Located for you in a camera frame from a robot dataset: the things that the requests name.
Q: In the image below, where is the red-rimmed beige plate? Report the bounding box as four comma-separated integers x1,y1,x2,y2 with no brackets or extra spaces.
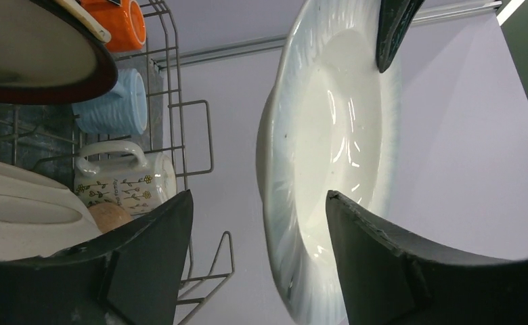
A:
0,1,118,105

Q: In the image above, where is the orange mug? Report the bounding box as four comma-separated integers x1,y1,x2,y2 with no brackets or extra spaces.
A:
81,0,147,53

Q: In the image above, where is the plain white plate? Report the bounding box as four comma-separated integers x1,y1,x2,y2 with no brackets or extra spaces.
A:
256,1,401,324

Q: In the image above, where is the beige brown-rimmed bowl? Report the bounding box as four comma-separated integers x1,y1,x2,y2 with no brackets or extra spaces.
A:
88,202,133,234

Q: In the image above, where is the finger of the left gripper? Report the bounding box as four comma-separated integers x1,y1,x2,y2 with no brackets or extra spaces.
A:
376,0,424,73

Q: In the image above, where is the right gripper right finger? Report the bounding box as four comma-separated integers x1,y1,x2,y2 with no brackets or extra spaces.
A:
326,190,528,324

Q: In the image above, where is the grey wire dish rack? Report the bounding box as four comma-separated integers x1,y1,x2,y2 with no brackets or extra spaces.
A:
0,0,237,325

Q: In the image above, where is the white floral mug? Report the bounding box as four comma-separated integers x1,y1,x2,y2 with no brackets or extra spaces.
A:
73,140,177,216

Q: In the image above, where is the light blue mug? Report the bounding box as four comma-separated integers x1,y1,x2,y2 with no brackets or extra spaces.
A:
72,68,148,135

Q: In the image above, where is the cream divided plate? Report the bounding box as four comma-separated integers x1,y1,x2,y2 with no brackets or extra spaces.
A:
0,162,102,261

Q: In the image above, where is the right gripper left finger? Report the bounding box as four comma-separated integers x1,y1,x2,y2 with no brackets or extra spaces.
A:
0,190,194,324

